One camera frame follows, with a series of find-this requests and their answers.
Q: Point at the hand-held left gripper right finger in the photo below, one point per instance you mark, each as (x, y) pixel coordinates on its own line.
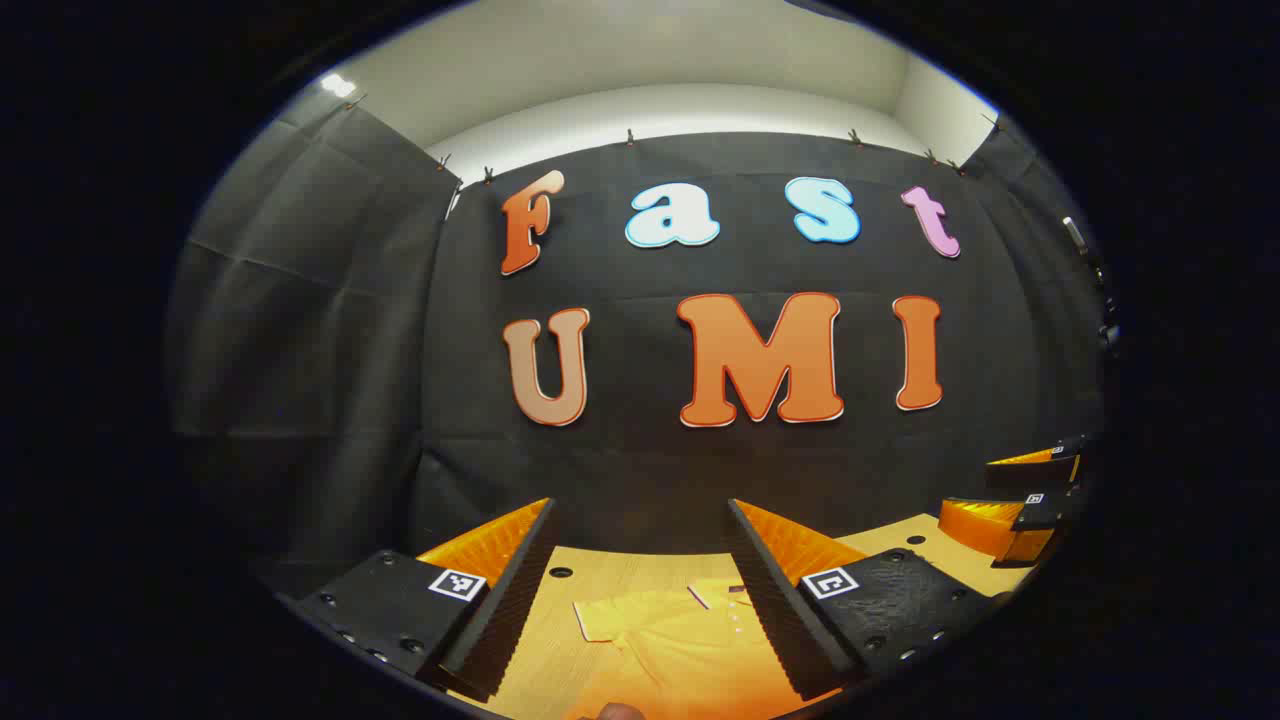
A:
(770, 600)

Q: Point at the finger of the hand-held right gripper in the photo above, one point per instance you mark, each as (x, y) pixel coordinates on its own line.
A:
(1040, 470)
(1040, 512)

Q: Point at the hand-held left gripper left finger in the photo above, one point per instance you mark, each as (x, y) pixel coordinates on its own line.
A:
(515, 590)

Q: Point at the orange polo T-shirt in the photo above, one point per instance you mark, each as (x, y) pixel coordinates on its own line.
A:
(680, 650)

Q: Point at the black backdrop cloth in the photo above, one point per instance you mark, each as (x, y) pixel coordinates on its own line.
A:
(640, 470)

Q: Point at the dark equipment stand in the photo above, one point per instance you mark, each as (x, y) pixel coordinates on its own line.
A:
(1075, 233)

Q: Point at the ceiling light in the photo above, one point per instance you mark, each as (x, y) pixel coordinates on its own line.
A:
(338, 85)

